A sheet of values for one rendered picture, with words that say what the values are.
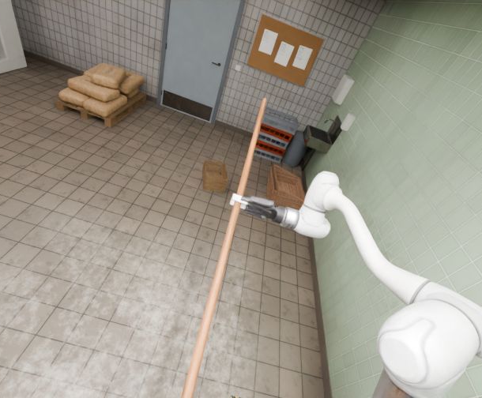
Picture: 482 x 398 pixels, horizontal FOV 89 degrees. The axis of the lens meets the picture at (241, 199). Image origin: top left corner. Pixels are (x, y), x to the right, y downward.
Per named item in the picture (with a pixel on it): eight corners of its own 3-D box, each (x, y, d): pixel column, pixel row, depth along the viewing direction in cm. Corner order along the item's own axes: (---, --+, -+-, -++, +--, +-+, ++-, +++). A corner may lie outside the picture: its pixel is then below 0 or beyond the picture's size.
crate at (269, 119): (294, 135, 404) (298, 126, 394) (260, 122, 398) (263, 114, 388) (293, 125, 434) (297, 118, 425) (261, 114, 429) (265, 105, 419)
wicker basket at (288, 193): (269, 203, 321) (277, 187, 303) (265, 177, 363) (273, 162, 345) (302, 211, 331) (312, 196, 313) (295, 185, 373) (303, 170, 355)
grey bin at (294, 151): (299, 170, 448) (314, 144, 413) (280, 163, 445) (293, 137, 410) (298, 159, 477) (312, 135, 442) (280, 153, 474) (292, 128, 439)
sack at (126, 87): (127, 95, 390) (126, 87, 380) (105, 88, 388) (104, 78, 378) (144, 84, 436) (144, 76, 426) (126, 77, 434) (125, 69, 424)
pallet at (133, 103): (111, 127, 365) (111, 118, 356) (57, 109, 357) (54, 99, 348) (145, 102, 456) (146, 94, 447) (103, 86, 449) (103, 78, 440)
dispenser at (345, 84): (340, 105, 368) (355, 80, 345) (333, 103, 367) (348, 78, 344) (337, 99, 389) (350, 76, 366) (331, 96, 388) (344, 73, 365)
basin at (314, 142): (310, 180, 390) (344, 127, 330) (289, 172, 386) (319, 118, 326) (307, 165, 425) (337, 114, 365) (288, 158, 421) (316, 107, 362)
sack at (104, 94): (121, 98, 377) (121, 88, 368) (105, 104, 349) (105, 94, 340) (84, 83, 378) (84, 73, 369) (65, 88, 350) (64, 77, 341)
